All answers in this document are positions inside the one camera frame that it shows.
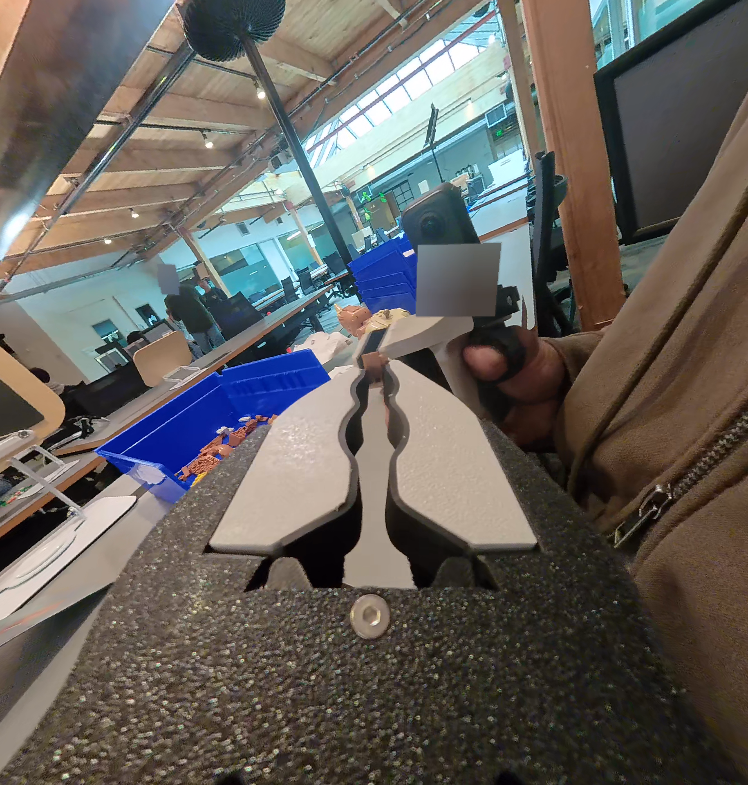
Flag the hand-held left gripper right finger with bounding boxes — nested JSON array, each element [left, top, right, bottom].
[[381, 361, 539, 551]]

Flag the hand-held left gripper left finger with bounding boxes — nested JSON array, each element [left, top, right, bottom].
[[208, 366, 365, 550]]

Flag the pile of brown lego pieces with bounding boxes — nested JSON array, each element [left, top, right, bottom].
[[175, 415, 278, 483]]

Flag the blue plastic bin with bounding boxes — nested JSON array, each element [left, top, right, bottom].
[[95, 350, 333, 505]]

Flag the tan lego figure part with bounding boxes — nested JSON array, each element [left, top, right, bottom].
[[337, 305, 413, 339]]

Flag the scattered green lego pieces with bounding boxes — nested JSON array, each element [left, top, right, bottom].
[[0, 483, 36, 517]]

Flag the person's right hand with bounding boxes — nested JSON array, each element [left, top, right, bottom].
[[461, 333, 569, 450]]

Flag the white paper leaflet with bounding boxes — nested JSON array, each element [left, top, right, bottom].
[[291, 331, 352, 364]]

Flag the stack of blue bins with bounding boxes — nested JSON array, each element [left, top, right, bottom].
[[347, 235, 421, 315]]

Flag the grey desk wooden edge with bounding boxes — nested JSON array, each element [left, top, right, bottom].
[[0, 453, 106, 551], [54, 284, 352, 459]]

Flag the black office chair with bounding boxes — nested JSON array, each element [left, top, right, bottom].
[[217, 291, 266, 342]]

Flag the wooden chair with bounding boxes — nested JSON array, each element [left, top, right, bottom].
[[132, 330, 195, 389]]

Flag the person's brown jacket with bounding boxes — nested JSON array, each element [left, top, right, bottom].
[[557, 61, 748, 785]]

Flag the white lamp stand base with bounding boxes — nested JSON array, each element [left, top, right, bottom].
[[0, 429, 139, 628]]

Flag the white stand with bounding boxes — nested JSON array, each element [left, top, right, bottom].
[[9, 444, 85, 523]]

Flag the black framed grey panel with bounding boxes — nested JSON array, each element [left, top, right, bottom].
[[593, 0, 748, 247]]

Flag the dark glossy overhead panel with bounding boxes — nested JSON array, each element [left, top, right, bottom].
[[0, 0, 180, 290]]

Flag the wooden post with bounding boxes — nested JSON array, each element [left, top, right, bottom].
[[520, 0, 627, 333]]

